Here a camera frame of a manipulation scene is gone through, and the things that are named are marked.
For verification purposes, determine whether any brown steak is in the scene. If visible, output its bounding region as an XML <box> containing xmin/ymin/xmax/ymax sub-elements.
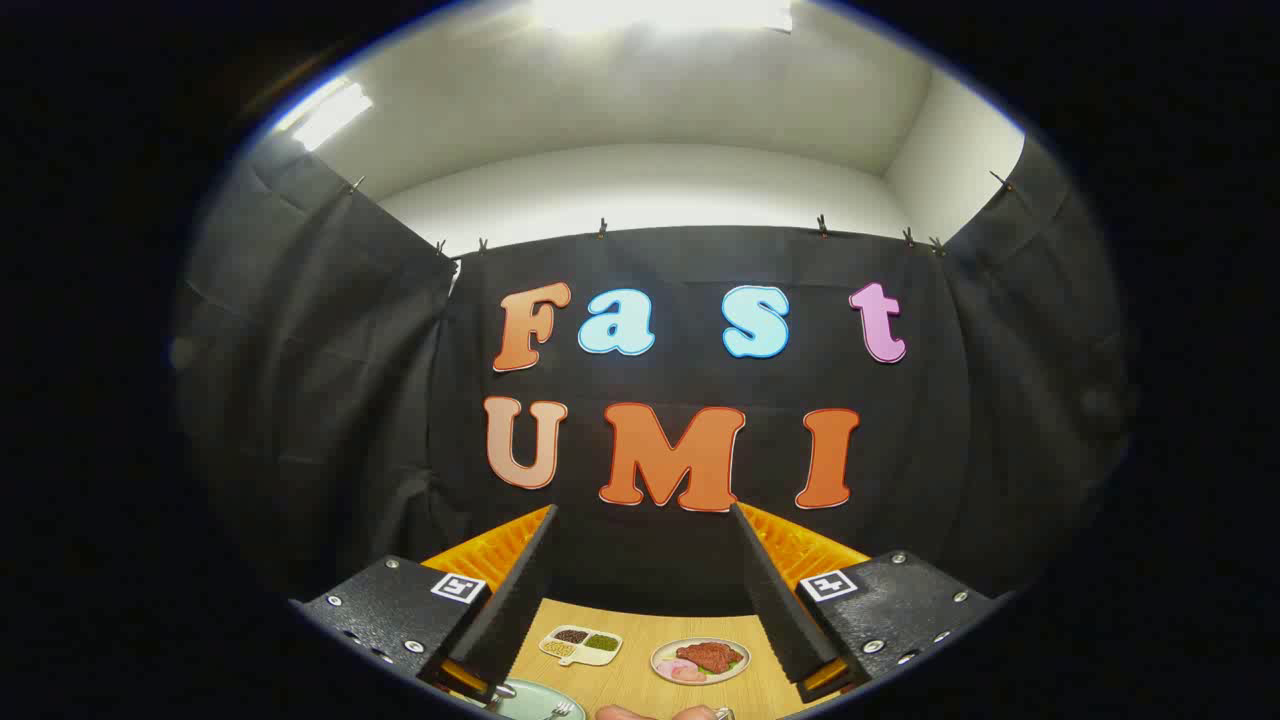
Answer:
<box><xmin>676</xmin><ymin>642</ymin><xmax>745</xmax><ymax>674</ymax></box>

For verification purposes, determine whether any row of small cloth clips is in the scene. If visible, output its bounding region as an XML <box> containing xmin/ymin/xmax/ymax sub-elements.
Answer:
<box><xmin>345</xmin><ymin>170</ymin><xmax>1016</xmax><ymax>259</ymax></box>

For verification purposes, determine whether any white divided snack tray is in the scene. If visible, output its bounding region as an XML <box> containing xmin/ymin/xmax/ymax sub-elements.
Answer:
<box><xmin>538</xmin><ymin>625</ymin><xmax>623</xmax><ymax>668</ymax></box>

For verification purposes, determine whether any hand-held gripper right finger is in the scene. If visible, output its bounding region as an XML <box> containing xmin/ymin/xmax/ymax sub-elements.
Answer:
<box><xmin>730</xmin><ymin>503</ymin><xmax>1006</xmax><ymax>704</ymax></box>

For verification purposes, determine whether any light blue round plate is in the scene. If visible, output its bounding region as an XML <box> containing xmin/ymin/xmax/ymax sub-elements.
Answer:
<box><xmin>495</xmin><ymin>678</ymin><xmax>588</xmax><ymax>720</ymax></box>

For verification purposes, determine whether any ceiling light panel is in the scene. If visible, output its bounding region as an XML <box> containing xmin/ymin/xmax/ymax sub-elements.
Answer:
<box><xmin>275</xmin><ymin>78</ymin><xmax>374</xmax><ymax>153</ymax></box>

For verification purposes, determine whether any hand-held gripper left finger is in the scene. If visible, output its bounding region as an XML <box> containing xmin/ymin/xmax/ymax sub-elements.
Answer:
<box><xmin>290</xmin><ymin>505</ymin><xmax>559</xmax><ymax>706</ymax></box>

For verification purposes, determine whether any round plate with meat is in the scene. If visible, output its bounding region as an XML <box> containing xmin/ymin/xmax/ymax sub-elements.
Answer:
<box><xmin>650</xmin><ymin>638</ymin><xmax>751</xmax><ymax>685</ymax></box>

